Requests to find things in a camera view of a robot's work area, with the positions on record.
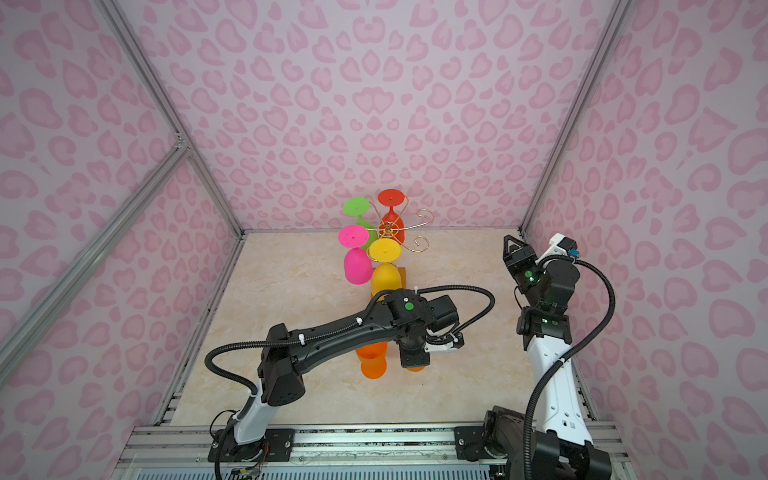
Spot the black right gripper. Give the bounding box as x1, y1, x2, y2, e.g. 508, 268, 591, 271
503, 235, 547, 310

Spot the orange back wine glass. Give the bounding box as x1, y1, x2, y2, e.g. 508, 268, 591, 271
355, 342, 388, 380

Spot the yellow wine glass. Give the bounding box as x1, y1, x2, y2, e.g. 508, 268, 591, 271
368, 238, 404, 297

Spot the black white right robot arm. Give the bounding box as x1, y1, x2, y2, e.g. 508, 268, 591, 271
454, 234, 616, 479

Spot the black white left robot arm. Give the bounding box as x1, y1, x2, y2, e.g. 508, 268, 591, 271
204, 289, 464, 465

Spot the pink wine glass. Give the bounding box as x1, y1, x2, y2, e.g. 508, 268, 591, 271
338, 225, 373, 285

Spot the red wine glass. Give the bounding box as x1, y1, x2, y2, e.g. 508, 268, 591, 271
378, 189, 406, 244

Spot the green wine glass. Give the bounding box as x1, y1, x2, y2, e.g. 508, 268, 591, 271
343, 197, 378, 250

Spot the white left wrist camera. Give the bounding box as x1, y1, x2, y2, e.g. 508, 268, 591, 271
424, 333, 465, 353

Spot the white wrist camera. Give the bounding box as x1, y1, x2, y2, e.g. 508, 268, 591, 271
547, 233, 580, 258
424, 333, 465, 353

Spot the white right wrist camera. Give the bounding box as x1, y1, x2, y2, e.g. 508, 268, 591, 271
547, 233, 580, 258

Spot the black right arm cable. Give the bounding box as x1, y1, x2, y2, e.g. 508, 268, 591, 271
521, 254, 617, 480

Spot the aluminium frame right post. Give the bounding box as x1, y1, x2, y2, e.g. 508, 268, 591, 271
518, 0, 637, 239

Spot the aluminium frame post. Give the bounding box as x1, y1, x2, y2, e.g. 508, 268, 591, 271
94, 0, 245, 239
518, 0, 637, 239

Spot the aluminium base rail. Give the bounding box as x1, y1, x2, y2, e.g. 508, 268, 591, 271
110, 419, 638, 480

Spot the aluminium frame left post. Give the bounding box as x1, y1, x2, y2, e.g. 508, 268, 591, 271
94, 0, 245, 239

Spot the aluminium frame left strut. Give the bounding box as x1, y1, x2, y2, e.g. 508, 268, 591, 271
1, 141, 189, 385

